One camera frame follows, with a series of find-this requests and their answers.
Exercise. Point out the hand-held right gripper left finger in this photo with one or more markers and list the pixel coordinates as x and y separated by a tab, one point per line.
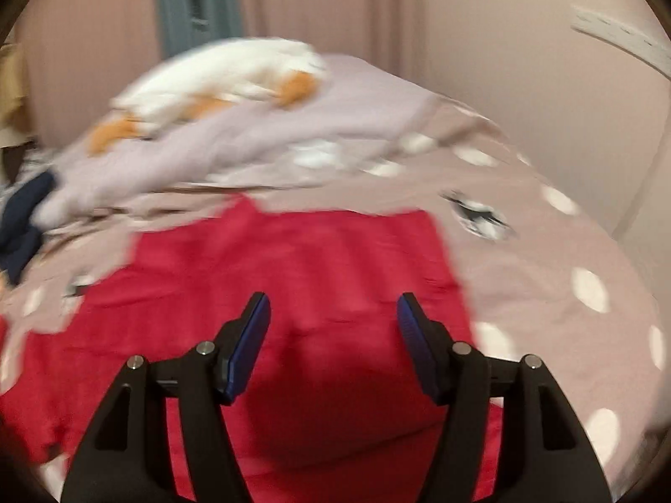
250	346

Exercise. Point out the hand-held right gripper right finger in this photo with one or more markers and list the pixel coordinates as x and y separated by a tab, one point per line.
417	346

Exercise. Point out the red down jacket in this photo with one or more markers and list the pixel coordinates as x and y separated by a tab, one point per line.
325	272

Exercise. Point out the pink polka dot blanket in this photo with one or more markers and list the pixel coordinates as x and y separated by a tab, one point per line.
529	283

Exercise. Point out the lilac garment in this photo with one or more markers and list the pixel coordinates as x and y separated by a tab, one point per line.
209	139

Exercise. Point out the navy blue garment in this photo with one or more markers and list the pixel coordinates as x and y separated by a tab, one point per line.
23	220

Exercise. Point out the white and orange fleece garment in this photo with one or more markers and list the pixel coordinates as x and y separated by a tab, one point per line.
209	76

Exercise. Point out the blue curtain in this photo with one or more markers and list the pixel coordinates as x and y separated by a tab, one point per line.
196	5

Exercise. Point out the pink curtain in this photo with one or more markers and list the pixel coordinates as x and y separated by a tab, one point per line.
325	5

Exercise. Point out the white curved strip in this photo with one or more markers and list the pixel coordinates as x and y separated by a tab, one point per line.
624	34

